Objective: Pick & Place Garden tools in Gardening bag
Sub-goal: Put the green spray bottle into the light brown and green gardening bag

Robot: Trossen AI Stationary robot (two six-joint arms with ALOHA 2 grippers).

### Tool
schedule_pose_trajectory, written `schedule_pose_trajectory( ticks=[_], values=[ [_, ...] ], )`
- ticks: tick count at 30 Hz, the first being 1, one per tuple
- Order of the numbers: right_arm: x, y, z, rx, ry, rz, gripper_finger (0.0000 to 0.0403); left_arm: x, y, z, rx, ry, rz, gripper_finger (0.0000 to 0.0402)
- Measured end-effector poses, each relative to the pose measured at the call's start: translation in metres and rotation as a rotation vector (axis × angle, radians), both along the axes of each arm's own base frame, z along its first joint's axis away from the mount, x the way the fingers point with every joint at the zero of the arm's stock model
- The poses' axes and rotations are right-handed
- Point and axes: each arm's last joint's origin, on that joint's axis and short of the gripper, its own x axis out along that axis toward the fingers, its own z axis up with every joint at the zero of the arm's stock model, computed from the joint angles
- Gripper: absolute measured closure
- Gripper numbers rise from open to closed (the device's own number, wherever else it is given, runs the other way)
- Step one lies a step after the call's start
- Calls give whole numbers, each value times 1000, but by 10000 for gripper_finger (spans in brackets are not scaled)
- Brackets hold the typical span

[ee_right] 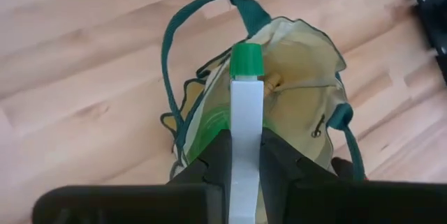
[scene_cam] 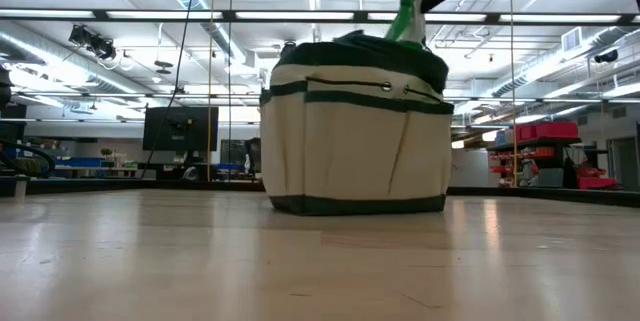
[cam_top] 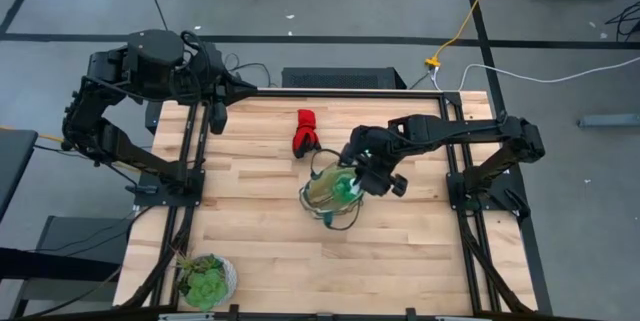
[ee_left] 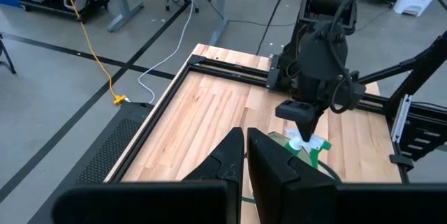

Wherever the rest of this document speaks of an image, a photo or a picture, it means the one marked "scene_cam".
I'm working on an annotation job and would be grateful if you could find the green clear spray bottle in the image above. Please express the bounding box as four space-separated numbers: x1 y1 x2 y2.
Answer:
383 0 427 51

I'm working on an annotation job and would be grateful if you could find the cream and green gardening bag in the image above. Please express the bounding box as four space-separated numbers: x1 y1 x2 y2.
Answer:
258 29 455 217

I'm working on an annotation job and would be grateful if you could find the white ceiling air vent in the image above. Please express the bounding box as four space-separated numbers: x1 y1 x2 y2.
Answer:
560 27 584 53

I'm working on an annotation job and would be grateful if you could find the black ceiling device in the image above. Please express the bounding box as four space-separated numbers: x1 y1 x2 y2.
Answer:
593 49 619 65

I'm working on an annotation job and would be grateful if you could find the black shelf with red bins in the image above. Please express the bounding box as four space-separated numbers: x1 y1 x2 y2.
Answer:
487 120 619 191

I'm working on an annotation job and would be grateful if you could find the black background screen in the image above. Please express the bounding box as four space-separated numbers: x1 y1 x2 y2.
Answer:
220 138 248 165

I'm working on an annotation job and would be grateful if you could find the black computer monitor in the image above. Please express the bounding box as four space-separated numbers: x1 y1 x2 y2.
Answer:
142 106 220 153

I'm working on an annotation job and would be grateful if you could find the blue storage bin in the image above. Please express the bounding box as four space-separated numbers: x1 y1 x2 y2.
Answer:
59 157 106 168

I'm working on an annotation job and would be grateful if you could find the silver ventilation duct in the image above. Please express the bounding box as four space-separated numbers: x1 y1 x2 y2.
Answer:
491 24 640 98
0 30 139 95

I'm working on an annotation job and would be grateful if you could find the black frame crossbar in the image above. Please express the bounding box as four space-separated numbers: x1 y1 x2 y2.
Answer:
0 8 640 26

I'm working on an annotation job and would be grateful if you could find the thin black cable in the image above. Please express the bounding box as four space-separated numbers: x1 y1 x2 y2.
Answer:
227 0 236 182

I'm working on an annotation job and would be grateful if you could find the black power cable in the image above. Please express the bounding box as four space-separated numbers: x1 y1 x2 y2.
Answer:
139 0 200 180

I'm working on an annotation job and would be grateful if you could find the black ceiling rig camera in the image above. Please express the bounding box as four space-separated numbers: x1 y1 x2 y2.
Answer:
68 24 118 61

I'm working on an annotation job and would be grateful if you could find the black looped cable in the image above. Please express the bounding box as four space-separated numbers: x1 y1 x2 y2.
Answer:
0 139 56 177

